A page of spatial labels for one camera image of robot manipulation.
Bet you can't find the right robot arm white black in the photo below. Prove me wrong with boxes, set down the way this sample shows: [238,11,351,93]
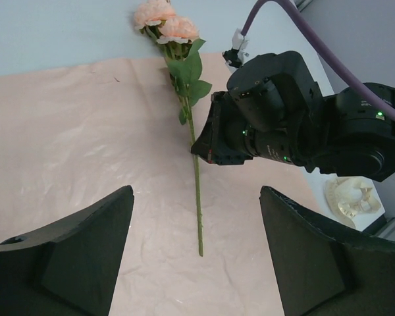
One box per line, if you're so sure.
[191,51,395,182]

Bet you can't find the front aluminium rail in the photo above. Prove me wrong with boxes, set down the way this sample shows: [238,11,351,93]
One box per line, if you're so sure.
[375,217,395,242]

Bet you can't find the cream ribbon gold lettering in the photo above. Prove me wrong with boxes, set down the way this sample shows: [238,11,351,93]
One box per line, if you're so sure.
[324,176,384,231]

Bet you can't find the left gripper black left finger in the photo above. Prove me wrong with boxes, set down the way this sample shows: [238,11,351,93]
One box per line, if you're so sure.
[0,186,134,315]

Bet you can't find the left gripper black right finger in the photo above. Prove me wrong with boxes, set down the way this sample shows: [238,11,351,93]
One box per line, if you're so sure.
[259,186,395,315]

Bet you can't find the pink artificial flower bouquet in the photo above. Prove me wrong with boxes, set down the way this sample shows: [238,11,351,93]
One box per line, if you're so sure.
[133,0,213,257]

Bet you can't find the pink wrapping paper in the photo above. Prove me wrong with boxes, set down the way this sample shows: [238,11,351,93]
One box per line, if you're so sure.
[0,58,317,315]

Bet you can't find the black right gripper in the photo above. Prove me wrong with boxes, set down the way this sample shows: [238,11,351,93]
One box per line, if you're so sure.
[191,51,323,171]

